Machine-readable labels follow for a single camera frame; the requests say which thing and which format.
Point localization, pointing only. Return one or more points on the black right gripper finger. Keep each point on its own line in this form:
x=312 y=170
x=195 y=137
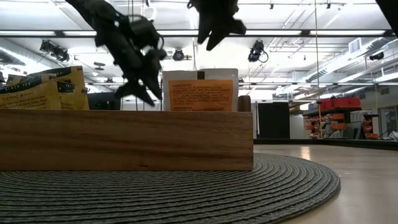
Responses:
x=204 y=28
x=217 y=35

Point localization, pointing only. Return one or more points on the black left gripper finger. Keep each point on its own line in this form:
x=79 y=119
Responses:
x=154 y=77
x=133 y=88

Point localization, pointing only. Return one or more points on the white orange tea packet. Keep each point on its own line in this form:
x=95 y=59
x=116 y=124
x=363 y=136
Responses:
x=200 y=96

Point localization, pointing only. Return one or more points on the yellow tea packet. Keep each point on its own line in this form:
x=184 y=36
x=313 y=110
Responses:
x=74 y=90
x=28 y=96

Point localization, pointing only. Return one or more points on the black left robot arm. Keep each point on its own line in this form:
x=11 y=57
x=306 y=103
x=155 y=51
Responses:
x=93 y=15

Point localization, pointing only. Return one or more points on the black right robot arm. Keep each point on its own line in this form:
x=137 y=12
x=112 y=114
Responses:
x=390 y=12

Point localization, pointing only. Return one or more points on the dark background screen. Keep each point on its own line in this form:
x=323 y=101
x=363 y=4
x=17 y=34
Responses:
x=104 y=102

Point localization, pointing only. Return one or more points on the black ceiling spotlight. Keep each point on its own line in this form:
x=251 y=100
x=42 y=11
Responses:
x=377 y=56
x=256 y=49
x=178 y=55
x=56 y=51

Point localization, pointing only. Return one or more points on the wooden compartment box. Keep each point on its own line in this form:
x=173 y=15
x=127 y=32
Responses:
x=124 y=140

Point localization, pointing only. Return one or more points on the black background cabinet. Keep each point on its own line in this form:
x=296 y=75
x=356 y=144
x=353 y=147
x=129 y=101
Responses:
x=273 y=121

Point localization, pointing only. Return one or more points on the thin vertical pole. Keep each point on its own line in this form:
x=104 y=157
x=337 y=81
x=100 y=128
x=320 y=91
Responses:
x=317 y=62

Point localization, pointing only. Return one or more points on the round grey woven placemat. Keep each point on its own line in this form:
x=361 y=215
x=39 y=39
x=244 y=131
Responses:
x=186 y=199

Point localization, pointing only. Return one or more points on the shelving with red orange bins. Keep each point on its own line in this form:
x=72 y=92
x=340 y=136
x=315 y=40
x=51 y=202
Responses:
x=339 y=102

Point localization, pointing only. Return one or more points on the silver air duct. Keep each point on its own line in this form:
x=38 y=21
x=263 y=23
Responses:
x=342 y=59

